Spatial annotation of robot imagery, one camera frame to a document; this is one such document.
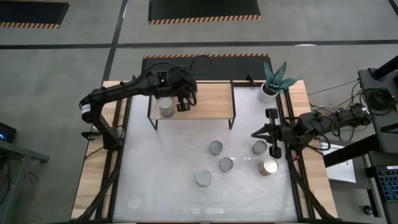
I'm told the green can with orange print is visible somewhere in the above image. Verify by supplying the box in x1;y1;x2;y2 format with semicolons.
208;140;224;157

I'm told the black clamp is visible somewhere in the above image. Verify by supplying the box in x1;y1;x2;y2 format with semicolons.
81;130;101;140

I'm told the black pole with boom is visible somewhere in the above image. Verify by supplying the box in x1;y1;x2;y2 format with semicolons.
371;55;398;81

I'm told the black mat with hazard stripe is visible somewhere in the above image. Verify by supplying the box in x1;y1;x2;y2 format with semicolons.
147;0;262;26
141;53;274;82
0;0;71;30

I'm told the green plant in white pot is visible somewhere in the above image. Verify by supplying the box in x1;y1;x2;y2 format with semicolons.
257;60;300;105

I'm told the black device with blue light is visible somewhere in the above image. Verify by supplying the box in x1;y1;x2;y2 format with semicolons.
0;121;17;143

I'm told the orange Pineapple can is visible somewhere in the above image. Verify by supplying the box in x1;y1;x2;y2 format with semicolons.
258;157;279;177

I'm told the wooden shelf with black frame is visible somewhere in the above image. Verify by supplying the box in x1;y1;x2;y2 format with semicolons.
147;80;237;131

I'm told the black aluminium rig frame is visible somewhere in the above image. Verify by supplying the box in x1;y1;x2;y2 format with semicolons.
70;79;340;224

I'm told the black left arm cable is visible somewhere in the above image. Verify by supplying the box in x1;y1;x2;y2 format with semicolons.
148;54;213;77

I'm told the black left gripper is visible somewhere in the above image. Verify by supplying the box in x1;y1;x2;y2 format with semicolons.
167;67;198;113

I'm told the teal yellow Carrots can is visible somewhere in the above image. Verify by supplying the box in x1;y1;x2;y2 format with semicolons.
195;169;213;189

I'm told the coiled black cable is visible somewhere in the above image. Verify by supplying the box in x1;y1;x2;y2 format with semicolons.
362;87;397;112

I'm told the dotted Green Peas can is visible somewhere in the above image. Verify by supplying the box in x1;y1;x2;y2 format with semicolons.
252;139;268;156

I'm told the white paper sheet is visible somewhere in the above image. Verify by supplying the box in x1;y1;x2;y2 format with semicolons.
325;141;357;184

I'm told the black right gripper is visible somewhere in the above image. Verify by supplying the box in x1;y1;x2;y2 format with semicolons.
250;108;295;160

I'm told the black metal beam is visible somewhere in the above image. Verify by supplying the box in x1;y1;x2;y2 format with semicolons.
322;134;382;169

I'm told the blue Peas can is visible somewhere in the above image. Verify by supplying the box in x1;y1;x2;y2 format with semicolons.
157;96;175;118

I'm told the grey desk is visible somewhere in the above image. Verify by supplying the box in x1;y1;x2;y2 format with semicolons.
357;67;398;224
0;139;50;224

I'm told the black keyboard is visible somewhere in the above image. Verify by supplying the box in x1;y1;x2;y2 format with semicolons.
374;165;398;205

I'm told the white Saucy beans can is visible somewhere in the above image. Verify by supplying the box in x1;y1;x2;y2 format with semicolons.
218;157;234;174

